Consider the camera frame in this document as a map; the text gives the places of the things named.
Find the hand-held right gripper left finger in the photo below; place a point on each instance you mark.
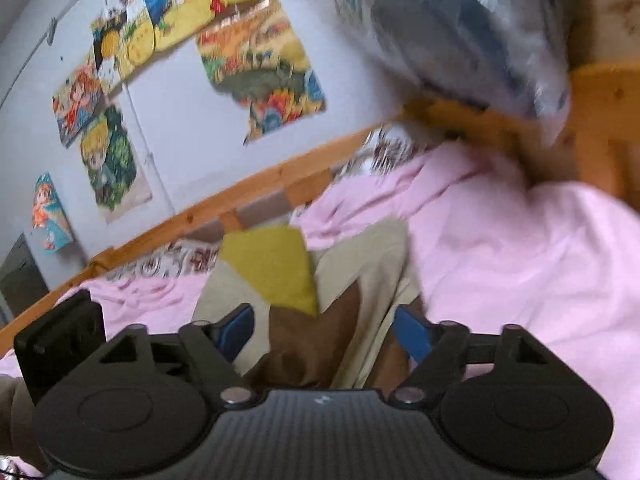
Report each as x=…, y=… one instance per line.
x=235, y=330

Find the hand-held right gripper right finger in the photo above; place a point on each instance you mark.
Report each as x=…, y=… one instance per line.
x=412, y=332

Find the olive and brown hooded jacket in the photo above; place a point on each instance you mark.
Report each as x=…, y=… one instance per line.
x=270, y=260

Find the clear plastic bag of clothes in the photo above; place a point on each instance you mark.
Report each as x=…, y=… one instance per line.
x=450, y=30

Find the dark grey cabinet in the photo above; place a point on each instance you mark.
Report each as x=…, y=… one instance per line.
x=20, y=275

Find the pink bed sheet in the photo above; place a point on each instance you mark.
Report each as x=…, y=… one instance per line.
x=525, y=270

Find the small blue figure wall poster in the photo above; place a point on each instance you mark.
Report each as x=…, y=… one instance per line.
x=50, y=215

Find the wooden bed frame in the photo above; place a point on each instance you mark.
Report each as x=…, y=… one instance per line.
x=240, y=195

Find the green figure wall poster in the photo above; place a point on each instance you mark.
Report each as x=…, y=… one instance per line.
x=112, y=165

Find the orange-haired figure wall poster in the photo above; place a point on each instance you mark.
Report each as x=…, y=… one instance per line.
x=77, y=100

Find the torn colourful wall poster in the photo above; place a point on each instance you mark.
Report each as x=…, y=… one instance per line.
x=260, y=60

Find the small yellow wall poster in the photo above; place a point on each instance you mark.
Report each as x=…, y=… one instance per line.
x=122, y=40

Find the blue and yellow wall poster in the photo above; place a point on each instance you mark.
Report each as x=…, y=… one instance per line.
x=200, y=0

